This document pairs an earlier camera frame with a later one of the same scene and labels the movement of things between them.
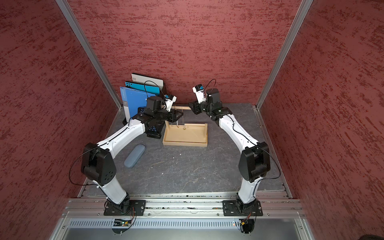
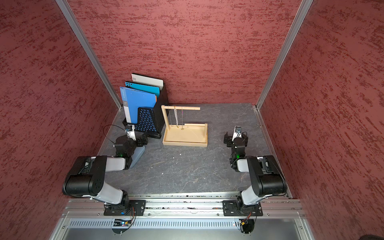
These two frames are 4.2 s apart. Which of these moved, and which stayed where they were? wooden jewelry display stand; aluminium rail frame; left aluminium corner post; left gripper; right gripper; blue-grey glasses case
Moved: right gripper; left gripper
Stayed: blue-grey glasses case; left aluminium corner post; aluminium rail frame; wooden jewelry display stand
